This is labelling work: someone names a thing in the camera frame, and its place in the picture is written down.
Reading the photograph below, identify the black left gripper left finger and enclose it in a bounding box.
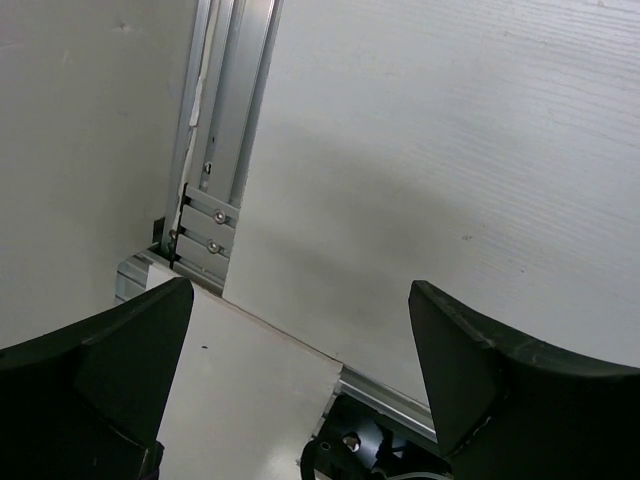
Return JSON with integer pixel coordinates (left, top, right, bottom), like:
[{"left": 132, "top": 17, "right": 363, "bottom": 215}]
[{"left": 1, "top": 277, "right": 194, "bottom": 479}]

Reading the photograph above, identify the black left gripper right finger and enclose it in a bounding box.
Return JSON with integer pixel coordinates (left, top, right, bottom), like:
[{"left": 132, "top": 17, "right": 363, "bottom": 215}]
[{"left": 408, "top": 281, "right": 639, "bottom": 479}]

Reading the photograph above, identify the aluminium frame rail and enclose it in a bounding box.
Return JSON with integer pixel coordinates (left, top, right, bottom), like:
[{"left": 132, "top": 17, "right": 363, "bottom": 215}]
[
  {"left": 336, "top": 366, "right": 437, "bottom": 443},
  {"left": 115, "top": 0, "right": 282, "bottom": 303}
]

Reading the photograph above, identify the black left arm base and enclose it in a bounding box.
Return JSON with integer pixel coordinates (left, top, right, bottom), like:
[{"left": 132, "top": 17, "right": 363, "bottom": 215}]
[{"left": 298, "top": 393, "right": 453, "bottom": 479}]

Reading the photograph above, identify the grey rail joint bracket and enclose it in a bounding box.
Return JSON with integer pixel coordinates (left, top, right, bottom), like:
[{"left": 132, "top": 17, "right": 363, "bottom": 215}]
[{"left": 175, "top": 185, "right": 239, "bottom": 279}]

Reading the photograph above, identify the aluminium frame rail left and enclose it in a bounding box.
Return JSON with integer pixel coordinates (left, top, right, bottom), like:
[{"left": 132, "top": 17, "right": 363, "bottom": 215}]
[{"left": 115, "top": 0, "right": 282, "bottom": 303}]

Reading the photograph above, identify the aluminium front frame rail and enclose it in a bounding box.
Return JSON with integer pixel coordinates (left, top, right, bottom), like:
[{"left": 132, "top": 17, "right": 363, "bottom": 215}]
[{"left": 336, "top": 366, "right": 437, "bottom": 443}]

